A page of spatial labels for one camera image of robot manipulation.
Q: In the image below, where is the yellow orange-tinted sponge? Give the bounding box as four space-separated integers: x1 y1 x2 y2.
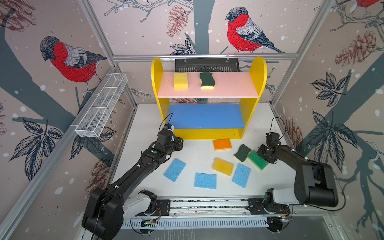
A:
213 158 234 176

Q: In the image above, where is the middle blue sponge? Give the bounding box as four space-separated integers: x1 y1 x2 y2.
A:
194 173 217 190

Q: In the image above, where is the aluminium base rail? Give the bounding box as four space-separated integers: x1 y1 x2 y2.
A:
85 195 319 220

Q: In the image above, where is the yellow shelf unit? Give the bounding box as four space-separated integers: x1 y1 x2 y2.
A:
151 57 268 140

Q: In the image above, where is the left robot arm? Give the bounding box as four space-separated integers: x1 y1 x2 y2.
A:
82 129 184 240

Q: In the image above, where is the right blue sponge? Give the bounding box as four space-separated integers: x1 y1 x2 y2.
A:
232 164 251 189

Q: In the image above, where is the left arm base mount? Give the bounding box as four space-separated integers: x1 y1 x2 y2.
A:
135 200 171 217

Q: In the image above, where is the left blue sponge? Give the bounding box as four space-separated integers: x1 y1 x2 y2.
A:
164 158 186 182

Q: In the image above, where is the dark green wavy sponge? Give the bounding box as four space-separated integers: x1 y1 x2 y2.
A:
200 72 216 90
234 144 252 163

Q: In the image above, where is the plain yellow sponge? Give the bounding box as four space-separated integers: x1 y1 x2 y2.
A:
174 73 188 90

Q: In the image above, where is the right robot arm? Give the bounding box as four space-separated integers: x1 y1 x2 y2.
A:
257 132 339 209

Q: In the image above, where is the black perforated metal tray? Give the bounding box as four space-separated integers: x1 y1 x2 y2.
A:
175 58 240 73

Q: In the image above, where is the horizontal aluminium frame bar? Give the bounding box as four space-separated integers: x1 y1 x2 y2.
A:
113 53 299 63

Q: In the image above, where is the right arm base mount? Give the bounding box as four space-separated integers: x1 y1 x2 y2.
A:
245 198 291 215

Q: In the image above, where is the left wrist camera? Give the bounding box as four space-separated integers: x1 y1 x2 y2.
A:
164 124 175 132

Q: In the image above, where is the blue sponge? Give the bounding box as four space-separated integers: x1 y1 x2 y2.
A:
232 164 251 189
194 173 217 190
164 158 186 182

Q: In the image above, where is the white wire mesh basket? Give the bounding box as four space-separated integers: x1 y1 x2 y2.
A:
75 73 128 138

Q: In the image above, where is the bright green sponge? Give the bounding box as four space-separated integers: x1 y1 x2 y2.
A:
247 151 269 171

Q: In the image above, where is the orange sponge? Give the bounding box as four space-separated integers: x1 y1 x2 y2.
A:
213 139 232 151

